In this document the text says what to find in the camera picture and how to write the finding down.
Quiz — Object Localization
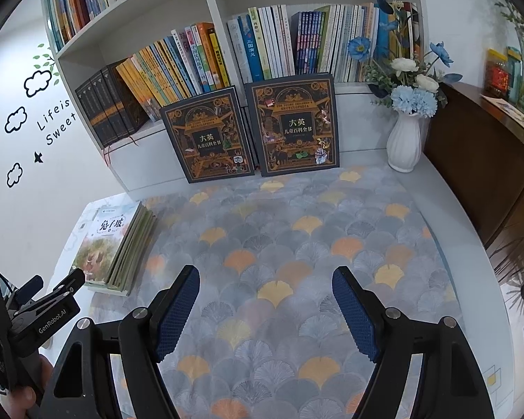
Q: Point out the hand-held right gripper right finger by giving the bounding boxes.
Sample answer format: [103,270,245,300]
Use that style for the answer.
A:
[332,265,494,419]

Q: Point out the teal box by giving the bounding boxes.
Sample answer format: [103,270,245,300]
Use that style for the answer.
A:
[507,46,524,101]

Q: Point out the dark ornate encyclopedia book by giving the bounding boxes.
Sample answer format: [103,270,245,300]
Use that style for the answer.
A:
[159,87,256,184]
[245,72,341,177]

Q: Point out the ginkgo patterned rug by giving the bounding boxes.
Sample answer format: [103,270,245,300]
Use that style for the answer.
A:
[87,166,514,419]

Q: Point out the row of yellow spined books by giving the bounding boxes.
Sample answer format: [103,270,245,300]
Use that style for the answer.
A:
[116,22,232,118]

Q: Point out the red jar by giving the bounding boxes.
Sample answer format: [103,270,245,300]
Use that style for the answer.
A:
[485,48,509,97]

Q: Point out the stack of thin books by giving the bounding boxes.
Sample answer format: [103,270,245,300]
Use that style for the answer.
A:
[70,201,157,297]

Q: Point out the tree and bear wall sticker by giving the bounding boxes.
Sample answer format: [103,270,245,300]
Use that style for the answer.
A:
[32,44,62,83]

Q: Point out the person's left hand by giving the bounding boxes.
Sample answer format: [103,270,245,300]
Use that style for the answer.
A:
[2,355,53,419]

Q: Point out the black lettering wall sticker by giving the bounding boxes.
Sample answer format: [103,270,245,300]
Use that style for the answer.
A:
[35,98,77,147]

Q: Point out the brown wooden cabinet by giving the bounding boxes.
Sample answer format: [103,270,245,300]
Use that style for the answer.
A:
[421,81,524,249]

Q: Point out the blue white artificial flowers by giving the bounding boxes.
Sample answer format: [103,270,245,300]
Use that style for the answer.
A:
[347,0,464,118]

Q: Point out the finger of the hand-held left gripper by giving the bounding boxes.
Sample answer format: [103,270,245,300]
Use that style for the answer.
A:
[26,268,86,315]
[9,274,44,307]

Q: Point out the white ribbed vase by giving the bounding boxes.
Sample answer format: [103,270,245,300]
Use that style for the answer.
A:
[386,111,422,173]

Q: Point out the row of white blue books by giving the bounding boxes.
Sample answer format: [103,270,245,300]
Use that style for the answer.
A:
[227,2,422,83]

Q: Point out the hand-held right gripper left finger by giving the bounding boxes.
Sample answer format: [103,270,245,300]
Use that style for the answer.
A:
[38,265,201,419]

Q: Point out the flat illustrated booklet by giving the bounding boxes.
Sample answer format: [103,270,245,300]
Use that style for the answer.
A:
[480,94,524,140]

